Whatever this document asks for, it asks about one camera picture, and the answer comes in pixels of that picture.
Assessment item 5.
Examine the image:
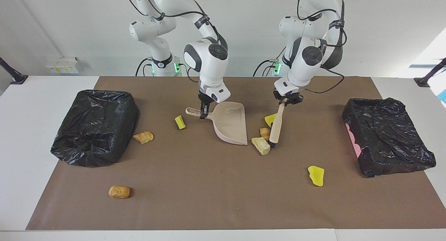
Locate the black base cable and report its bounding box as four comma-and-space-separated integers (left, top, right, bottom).
253, 48, 287, 77
135, 57, 154, 77

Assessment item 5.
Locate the pink bin with black bag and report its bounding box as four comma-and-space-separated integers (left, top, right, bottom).
342, 97, 437, 178

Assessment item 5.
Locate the beige hand brush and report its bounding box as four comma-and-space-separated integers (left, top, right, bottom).
269, 98, 288, 148

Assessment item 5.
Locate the bin lined with black bag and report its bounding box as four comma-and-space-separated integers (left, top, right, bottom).
51, 90, 140, 168

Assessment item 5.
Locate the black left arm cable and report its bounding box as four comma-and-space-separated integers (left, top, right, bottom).
296, 0, 347, 94

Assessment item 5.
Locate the white wall socket box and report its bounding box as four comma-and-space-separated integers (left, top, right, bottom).
45, 56, 80, 74

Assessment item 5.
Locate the brown table mat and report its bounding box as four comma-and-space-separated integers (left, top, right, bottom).
25, 76, 446, 231

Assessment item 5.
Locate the beige plastic dustpan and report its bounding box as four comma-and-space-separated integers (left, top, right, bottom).
185, 102, 248, 146

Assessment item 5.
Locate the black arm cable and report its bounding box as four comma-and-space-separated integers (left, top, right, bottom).
296, 0, 347, 94
124, 0, 229, 84

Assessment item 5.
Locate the orange toy croissant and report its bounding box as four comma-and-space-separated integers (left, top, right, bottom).
133, 131, 154, 145

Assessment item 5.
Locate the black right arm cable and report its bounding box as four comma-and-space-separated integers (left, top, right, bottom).
124, 0, 229, 84

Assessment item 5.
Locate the pale beige bread chunk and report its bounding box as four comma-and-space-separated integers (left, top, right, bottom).
251, 137, 271, 156

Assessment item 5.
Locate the textured yellow sponge piece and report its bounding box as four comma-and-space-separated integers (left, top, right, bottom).
307, 165, 325, 187

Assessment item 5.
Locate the brown toy bread roll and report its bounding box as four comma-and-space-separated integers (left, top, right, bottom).
108, 185, 130, 199

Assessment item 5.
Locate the black camera stand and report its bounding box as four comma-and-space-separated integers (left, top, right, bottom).
0, 56, 28, 85
414, 58, 446, 87

